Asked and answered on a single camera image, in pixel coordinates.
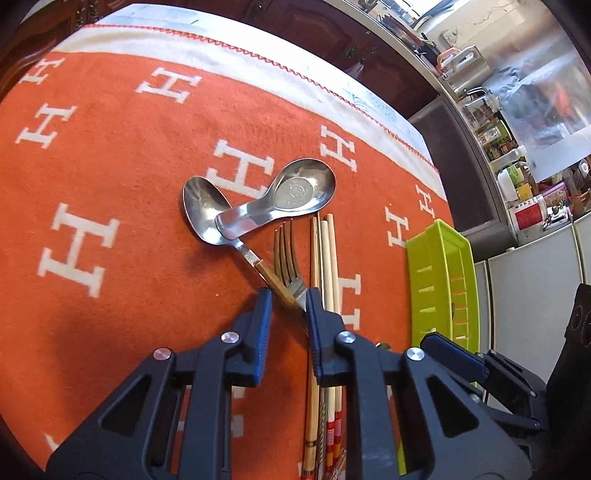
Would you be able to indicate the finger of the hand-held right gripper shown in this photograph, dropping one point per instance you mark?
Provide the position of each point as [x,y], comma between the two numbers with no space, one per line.
[452,355]
[508,410]

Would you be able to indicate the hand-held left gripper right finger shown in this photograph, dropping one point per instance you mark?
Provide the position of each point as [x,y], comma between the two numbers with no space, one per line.
[316,332]

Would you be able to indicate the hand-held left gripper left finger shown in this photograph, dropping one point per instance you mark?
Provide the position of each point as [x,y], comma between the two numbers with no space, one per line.
[261,332]

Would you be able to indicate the steel fork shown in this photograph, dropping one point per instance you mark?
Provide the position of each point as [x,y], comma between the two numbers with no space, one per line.
[288,277]

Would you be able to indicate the green plastic utensil tray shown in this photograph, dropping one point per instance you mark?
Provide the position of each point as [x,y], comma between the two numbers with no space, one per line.
[438,258]

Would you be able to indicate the grey refrigerator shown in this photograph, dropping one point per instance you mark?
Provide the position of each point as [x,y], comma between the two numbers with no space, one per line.
[531,286]

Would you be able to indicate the orange printed blanket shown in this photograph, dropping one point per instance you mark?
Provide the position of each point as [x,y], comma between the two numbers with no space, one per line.
[115,161]

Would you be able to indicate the hanging white plastic bag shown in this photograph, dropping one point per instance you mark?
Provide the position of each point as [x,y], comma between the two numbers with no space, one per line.
[358,69]

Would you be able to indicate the hanging clear plastic bags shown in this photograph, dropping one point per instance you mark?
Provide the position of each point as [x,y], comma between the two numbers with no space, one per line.
[545,83]

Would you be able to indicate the steel electric kettle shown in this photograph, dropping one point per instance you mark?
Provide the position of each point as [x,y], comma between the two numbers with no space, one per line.
[461,64]

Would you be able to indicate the stack of dishes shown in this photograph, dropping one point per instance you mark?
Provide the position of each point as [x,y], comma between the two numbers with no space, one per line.
[397,30]

